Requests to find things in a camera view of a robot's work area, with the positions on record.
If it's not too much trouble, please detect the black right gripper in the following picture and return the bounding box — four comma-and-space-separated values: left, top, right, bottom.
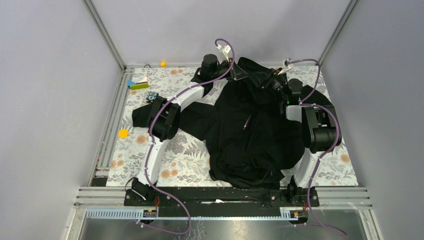
247, 68, 288, 102

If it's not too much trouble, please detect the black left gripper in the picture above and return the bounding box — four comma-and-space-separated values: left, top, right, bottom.
210, 58, 248, 82

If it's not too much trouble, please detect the black zip-up jacket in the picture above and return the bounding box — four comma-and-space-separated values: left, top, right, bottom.
131, 57, 331, 188

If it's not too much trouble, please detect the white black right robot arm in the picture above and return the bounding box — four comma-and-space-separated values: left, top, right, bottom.
252, 68, 342, 208

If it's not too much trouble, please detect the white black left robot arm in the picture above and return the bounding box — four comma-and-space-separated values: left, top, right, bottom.
124, 54, 248, 206

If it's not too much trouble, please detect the small black blue toy car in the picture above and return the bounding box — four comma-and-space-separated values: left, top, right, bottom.
145, 91, 159, 103

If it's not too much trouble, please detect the green purple toy block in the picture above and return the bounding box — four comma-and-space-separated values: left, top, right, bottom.
127, 76, 149, 90

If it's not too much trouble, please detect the yellow round disc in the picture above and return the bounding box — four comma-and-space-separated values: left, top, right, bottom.
118, 129, 129, 139

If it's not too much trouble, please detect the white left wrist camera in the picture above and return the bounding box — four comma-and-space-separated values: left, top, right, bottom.
217, 44, 232, 62

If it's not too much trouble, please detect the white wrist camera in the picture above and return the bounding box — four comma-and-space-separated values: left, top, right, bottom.
277, 58, 293, 75
217, 44, 232, 62

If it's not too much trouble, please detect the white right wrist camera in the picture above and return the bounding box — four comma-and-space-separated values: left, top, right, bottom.
277, 58, 293, 75

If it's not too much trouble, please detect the aluminium corner frame post left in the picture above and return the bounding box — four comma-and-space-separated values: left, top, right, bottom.
82, 0, 126, 71

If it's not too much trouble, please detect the aluminium corner frame post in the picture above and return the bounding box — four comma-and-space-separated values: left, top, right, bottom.
318, 0, 360, 67
82, 0, 126, 71

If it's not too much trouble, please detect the aluminium corner frame post right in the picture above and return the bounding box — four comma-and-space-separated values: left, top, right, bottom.
318, 0, 360, 67

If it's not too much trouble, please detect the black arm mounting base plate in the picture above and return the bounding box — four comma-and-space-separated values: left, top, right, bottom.
123, 187, 306, 218

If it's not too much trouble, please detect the aluminium front rail frame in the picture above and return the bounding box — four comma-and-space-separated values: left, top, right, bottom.
67, 186, 383, 240

